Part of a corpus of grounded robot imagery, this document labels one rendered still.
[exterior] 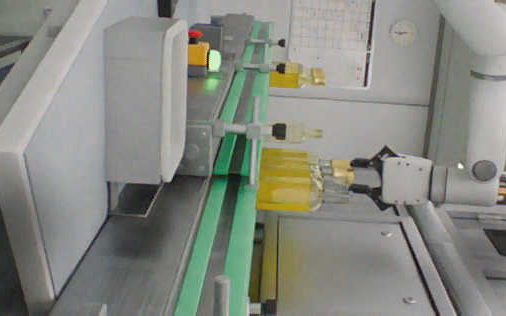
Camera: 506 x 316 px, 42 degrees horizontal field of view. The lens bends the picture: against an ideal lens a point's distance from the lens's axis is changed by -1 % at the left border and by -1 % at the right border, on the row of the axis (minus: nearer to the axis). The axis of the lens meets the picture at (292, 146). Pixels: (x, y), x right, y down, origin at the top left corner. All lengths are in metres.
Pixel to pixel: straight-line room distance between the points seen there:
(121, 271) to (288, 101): 6.47
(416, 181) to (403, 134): 6.11
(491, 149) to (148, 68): 0.66
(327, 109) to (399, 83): 0.83
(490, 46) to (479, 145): 0.19
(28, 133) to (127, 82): 0.28
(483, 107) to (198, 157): 0.53
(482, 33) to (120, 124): 0.63
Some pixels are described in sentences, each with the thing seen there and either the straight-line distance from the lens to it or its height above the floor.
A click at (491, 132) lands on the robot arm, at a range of 1.27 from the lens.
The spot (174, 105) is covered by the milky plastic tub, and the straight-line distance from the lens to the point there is 1.11.
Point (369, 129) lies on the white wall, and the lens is 7.41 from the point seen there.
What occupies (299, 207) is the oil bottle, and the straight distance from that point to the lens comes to 1.28.
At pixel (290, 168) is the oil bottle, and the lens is 1.33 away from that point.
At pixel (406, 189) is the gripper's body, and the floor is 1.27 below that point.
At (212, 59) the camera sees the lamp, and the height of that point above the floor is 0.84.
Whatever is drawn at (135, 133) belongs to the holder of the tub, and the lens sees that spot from 0.96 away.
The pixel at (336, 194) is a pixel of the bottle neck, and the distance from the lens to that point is 1.29.
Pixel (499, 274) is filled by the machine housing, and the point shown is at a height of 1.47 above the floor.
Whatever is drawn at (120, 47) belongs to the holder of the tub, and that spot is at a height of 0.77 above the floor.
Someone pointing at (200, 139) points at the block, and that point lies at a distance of 1.15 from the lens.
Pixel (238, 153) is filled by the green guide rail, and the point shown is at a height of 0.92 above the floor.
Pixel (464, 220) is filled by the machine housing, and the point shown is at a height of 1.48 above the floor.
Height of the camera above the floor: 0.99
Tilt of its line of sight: 2 degrees up
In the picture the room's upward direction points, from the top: 94 degrees clockwise
